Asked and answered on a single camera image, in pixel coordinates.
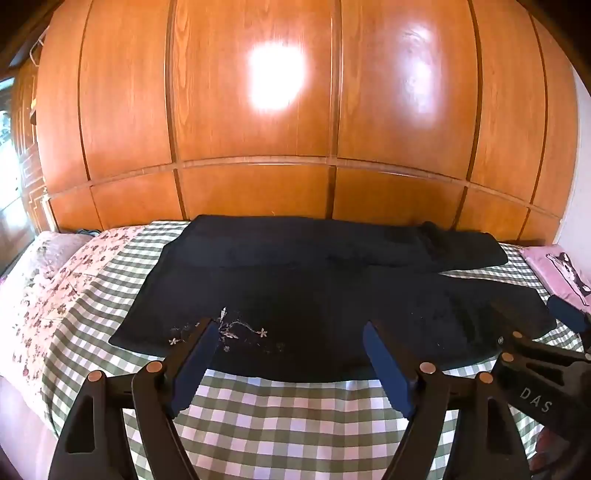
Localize black pants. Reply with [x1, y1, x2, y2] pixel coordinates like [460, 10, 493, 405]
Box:
[108, 213, 557, 384]

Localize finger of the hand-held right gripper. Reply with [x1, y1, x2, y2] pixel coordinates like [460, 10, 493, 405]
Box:
[501, 329, 591, 368]
[547, 296, 591, 333]

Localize wooden wardrobe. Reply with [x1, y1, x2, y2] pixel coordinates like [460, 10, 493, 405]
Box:
[34, 0, 580, 247]

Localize pink floral bedsheet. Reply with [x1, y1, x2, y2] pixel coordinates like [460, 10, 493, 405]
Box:
[0, 225, 190, 444]

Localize wooden cabinet with inlay lines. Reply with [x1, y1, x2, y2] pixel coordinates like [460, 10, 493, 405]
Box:
[0, 60, 52, 273]

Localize pink floral pillow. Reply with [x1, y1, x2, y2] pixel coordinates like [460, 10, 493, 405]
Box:
[23, 230, 90, 280]

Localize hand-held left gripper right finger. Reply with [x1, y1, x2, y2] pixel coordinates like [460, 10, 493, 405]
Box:
[362, 320, 532, 480]

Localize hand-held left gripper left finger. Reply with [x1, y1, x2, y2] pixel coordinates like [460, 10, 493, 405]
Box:
[48, 318, 219, 480]

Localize green checkered blanket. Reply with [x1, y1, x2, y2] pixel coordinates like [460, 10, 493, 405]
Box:
[41, 219, 587, 480]

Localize window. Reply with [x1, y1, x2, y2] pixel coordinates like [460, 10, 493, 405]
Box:
[0, 78, 21, 208]

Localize pink printed pillow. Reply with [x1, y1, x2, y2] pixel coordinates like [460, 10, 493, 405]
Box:
[519, 244, 591, 315]

